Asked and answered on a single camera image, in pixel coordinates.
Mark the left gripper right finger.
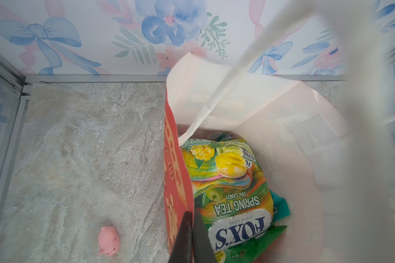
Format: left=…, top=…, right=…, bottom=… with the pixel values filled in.
left=193, top=208, right=217, bottom=263

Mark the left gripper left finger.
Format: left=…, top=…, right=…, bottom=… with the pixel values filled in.
left=168, top=211, right=193, bottom=263

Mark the green Fox's candy bag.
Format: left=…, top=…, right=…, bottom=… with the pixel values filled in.
left=181, top=133, right=286, bottom=263

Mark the teal Fox's candy bag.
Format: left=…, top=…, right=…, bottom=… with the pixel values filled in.
left=270, top=190, right=291, bottom=222

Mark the red paper gift bag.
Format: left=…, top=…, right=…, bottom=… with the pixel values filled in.
left=164, top=1, right=395, bottom=263

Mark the small pink toy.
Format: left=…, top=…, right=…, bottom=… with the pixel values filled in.
left=98, top=226, right=120, bottom=256

